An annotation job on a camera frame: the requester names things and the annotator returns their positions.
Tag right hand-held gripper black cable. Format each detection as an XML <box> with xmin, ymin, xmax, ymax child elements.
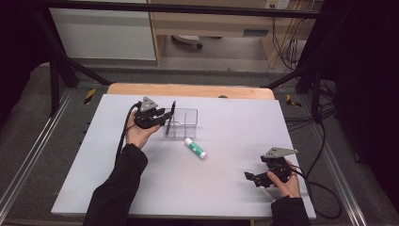
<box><xmin>287</xmin><ymin>164</ymin><xmax>343</xmax><ymax>220</ymax></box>

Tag clear plastic organizer box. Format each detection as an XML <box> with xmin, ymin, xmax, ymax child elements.
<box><xmin>162</xmin><ymin>107</ymin><xmax>200</xmax><ymax>140</ymax></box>

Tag person's right hand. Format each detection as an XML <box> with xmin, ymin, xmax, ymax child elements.
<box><xmin>266</xmin><ymin>160</ymin><xmax>302</xmax><ymax>199</ymax></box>

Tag black curtain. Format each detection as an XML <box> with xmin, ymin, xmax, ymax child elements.
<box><xmin>0</xmin><ymin>0</ymin><xmax>53</xmax><ymax>125</ymax></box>
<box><xmin>323</xmin><ymin>0</ymin><xmax>399</xmax><ymax>210</ymax></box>

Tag black floor cables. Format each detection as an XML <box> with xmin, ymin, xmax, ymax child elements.
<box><xmin>283</xmin><ymin>78</ymin><xmax>339</xmax><ymax>133</ymax></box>

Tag office chair base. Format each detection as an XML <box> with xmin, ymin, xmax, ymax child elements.
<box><xmin>170</xmin><ymin>34</ymin><xmax>204</xmax><ymax>51</ymax></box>

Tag black pen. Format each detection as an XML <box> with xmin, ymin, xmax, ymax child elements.
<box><xmin>165</xmin><ymin>100</ymin><xmax>177</xmax><ymax>137</ymax></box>

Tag left hand-held gripper black cable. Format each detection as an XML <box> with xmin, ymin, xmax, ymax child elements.
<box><xmin>114</xmin><ymin>100</ymin><xmax>143</xmax><ymax>166</ymax></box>

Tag white cabinet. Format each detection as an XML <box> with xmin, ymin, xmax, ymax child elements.
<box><xmin>48</xmin><ymin>8</ymin><xmax>157</xmax><ymax>61</ymax></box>

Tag black metal crossbar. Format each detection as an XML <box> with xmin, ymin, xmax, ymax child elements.
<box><xmin>40</xmin><ymin>0</ymin><xmax>326</xmax><ymax>20</ymax></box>

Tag wooden table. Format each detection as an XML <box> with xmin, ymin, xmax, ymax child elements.
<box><xmin>106</xmin><ymin>82</ymin><xmax>277</xmax><ymax>101</ymax></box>

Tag black metal stand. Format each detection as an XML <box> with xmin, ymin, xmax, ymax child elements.
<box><xmin>263</xmin><ymin>56</ymin><xmax>326</xmax><ymax>124</ymax></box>
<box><xmin>31</xmin><ymin>6</ymin><xmax>113</xmax><ymax>118</ymax></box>

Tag hanging cable bundle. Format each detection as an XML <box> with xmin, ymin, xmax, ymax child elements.
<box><xmin>270</xmin><ymin>12</ymin><xmax>314</xmax><ymax>73</ymax></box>

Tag white wall socket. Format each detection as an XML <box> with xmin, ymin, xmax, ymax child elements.
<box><xmin>264</xmin><ymin>0</ymin><xmax>291</xmax><ymax>10</ymax></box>

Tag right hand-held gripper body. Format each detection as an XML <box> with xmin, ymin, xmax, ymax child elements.
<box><xmin>259</xmin><ymin>146</ymin><xmax>299</xmax><ymax>186</ymax></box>

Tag white board sheet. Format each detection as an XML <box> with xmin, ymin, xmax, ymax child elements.
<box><xmin>51</xmin><ymin>93</ymin><xmax>317</xmax><ymax>220</ymax></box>

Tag light wooden desk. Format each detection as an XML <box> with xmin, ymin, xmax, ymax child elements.
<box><xmin>147</xmin><ymin>0</ymin><xmax>325</xmax><ymax>69</ymax></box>

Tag hand-held gripper black cable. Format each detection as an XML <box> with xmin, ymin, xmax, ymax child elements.
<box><xmin>287</xmin><ymin>164</ymin><xmax>343</xmax><ymax>220</ymax></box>
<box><xmin>114</xmin><ymin>100</ymin><xmax>143</xmax><ymax>166</ymax></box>

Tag person's left hand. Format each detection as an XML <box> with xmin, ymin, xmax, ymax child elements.
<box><xmin>125</xmin><ymin>111</ymin><xmax>162</xmax><ymax>151</ymax></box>

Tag white green glue stick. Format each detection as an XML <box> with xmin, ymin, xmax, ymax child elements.
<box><xmin>184</xmin><ymin>137</ymin><xmax>209</xmax><ymax>160</ymax></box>

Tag aluminium floor rail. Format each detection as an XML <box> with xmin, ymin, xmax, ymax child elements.
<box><xmin>309</xmin><ymin>123</ymin><xmax>369</xmax><ymax>226</ymax></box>
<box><xmin>0</xmin><ymin>89</ymin><xmax>76</xmax><ymax>216</ymax></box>

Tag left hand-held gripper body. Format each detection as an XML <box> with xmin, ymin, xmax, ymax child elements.
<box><xmin>134</xmin><ymin>96</ymin><xmax>167</xmax><ymax>130</ymax></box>

